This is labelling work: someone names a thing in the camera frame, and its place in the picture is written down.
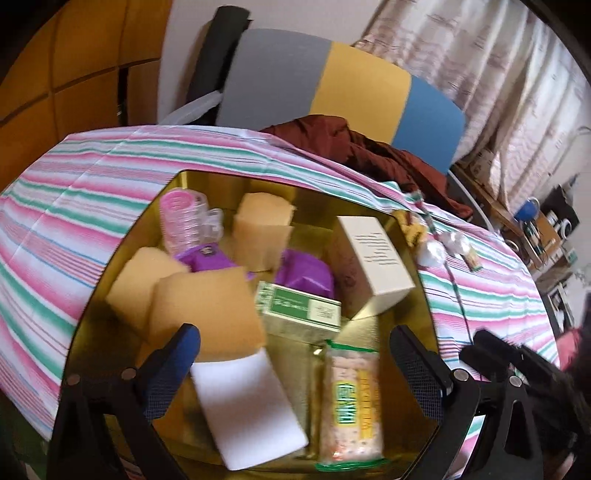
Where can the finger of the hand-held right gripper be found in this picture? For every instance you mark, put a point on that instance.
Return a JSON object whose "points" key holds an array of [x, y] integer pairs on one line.
{"points": [[494, 355]]}

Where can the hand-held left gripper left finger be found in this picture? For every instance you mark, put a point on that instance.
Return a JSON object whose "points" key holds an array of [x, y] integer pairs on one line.
{"points": [[184, 351]]}

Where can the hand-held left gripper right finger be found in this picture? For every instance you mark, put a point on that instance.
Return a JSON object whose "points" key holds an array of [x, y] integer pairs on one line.
{"points": [[412, 365]]}

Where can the yellow sponge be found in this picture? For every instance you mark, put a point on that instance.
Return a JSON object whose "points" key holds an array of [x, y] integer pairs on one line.
{"points": [[136, 281], [207, 314], [263, 235]]}

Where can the long rice cracker packet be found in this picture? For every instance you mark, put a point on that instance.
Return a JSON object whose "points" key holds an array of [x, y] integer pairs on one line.
{"points": [[353, 406]]}

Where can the white foam block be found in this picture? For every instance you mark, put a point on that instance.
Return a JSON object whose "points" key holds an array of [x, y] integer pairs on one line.
{"points": [[249, 406]]}

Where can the purple packet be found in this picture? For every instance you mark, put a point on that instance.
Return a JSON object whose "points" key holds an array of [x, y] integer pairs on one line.
{"points": [[307, 274], [207, 259]]}

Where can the beige cardboard box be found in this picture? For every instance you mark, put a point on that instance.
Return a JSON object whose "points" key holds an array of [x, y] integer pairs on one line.
{"points": [[369, 272]]}

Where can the gold tin box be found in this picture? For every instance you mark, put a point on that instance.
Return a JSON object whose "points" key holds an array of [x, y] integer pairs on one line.
{"points": [[298, 364]]}

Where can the green paper box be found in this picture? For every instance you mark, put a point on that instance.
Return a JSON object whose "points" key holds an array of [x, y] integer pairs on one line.
{"points": [[300, 314]]}

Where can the pink hair curler pack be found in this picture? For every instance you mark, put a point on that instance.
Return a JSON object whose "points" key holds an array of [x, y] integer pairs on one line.
{"points": [[182, 221]]}

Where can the red cloth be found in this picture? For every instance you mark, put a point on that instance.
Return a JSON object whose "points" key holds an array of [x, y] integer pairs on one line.
{"points": [[572, 344]]}

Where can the small snack packet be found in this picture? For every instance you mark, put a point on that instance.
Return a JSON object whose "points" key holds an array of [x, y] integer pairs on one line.
{"points": [[473, 261]]}

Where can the white wrapped candy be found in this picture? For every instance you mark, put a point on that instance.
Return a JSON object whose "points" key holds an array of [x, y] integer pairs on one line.
{"points": [[431, 252], [457, 241]]}

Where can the yellow packet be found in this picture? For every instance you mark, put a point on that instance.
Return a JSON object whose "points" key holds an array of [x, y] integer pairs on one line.
{"points": [[413, 228]]}

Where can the wooden shelf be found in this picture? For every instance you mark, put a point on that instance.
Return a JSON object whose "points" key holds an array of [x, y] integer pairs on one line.
{"points": [[503, 211]]}

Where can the blue mug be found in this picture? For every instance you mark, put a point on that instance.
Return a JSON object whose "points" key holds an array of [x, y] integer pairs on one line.
{"points": [[526, 212]]}

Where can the black appliance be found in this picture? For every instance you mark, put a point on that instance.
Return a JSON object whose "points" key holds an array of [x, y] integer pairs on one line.
{"points": [[561, 210]]}

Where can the striped tablecloth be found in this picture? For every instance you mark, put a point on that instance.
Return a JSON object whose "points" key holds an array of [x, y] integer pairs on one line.
{"points": [[69, 194]]}

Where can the small cardboard box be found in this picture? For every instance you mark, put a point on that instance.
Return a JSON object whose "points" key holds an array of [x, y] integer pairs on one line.
{"points": [[482, 159]]}

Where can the brown cloth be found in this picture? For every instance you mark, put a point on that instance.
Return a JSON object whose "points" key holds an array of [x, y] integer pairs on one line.
{"points": [[369, 153]]}

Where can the grey yellow blue chair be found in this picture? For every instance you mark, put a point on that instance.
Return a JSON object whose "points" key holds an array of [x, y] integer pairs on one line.
{"points": [[360, 92]]}

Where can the beige patterned curtain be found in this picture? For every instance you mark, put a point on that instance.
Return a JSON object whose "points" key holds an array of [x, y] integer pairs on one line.
{"points": [[485, 69]]}

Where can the black foam roll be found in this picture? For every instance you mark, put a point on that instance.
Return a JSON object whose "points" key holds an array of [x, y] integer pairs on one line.
{"points": [[217, 55]]}

